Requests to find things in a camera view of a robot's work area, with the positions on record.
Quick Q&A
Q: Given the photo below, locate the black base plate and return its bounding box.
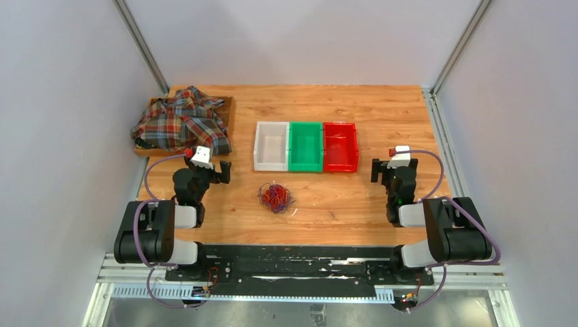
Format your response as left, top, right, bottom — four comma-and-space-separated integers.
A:
165, 245, 428, 290

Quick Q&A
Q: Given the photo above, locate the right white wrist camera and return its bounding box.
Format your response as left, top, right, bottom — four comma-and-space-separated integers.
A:
387, 146, 411, 169

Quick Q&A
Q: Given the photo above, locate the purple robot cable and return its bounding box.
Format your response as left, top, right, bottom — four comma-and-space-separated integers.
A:
133, 151, 213, 310
389, 149, 502, 313

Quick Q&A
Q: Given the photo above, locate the wooden tray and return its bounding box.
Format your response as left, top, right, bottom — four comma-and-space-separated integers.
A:
134, 96, 236, 157

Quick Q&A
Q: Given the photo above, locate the white plastic bin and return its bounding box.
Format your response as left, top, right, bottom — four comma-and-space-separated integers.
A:
253, 121, 290, 172

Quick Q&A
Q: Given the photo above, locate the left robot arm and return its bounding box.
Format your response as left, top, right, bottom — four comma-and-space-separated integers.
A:
113, 161, 232, 281

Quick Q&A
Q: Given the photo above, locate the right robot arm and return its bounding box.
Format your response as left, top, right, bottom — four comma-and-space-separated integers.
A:
371, 159, 500, 284

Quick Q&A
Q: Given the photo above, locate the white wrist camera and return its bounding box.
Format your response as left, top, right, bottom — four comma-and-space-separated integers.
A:
189, 146, 214, 170
387, 146, 411, 169

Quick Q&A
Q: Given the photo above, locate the aluminium frame rail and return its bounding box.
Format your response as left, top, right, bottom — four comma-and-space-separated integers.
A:
97, 255, 507, 304

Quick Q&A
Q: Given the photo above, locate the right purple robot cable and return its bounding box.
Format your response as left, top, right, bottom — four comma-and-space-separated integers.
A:
389, 149, 502, 313

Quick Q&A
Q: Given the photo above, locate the green plastic bin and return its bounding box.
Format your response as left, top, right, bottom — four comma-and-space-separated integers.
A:
288, 121, 324, 172

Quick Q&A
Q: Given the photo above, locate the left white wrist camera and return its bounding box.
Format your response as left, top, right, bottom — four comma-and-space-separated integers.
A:
189, 146, 214, 170

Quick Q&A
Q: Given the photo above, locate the red plastic bin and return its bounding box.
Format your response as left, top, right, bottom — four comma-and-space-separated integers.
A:
322, 122, 359, 173

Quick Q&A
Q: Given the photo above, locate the plaid shirt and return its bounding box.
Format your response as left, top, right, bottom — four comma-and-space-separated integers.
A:
130, 85, 232, 155

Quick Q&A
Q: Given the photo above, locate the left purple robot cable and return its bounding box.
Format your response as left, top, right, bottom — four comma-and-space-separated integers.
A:
133, 151, 213, 310

